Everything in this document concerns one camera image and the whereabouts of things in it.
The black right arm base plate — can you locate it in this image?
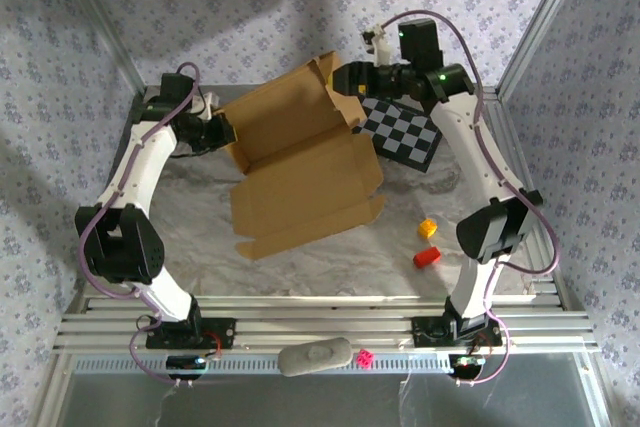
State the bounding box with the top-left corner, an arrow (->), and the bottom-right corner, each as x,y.
410,315 -> 503,349

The black and white checkerboard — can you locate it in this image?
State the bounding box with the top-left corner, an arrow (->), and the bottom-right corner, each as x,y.
349,91 -> 444,174

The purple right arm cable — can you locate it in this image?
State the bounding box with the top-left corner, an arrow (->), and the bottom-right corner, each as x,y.
380,9 -> 560,389

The red toy brick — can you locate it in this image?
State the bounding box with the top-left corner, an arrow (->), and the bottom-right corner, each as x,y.
412,245 -> 443,269

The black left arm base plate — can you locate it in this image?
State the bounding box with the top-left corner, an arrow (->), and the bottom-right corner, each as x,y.
145,317 -> 237,350

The aluminium mounting rail bed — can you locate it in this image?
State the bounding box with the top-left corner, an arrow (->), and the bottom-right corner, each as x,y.
51,293 -> 600,354

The aluminium frame post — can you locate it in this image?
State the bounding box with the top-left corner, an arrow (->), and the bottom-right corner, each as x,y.
48,0 -> 149,98
496,0 -> 592,98

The thin red wire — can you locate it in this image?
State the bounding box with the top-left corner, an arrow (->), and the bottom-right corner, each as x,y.
203,330 -> 225,359

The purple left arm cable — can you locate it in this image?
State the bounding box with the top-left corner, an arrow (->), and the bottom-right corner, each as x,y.
78,61 -> 212,389

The brown cardboard paper box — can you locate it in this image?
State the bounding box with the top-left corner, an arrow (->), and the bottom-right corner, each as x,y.
214,50 -> 387,262

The aluminium side rail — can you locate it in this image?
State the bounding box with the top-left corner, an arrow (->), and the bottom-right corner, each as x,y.
480,86 -> 567,298

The grey slotted cable duct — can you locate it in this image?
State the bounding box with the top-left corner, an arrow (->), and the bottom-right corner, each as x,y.
72,350 -> 452,376

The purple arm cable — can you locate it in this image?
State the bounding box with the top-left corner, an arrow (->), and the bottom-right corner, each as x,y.
380,9 -> 560,389
78,61 -> 212,389

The grey oval stone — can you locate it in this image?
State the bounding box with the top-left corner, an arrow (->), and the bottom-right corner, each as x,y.
277,336 -> 353,378

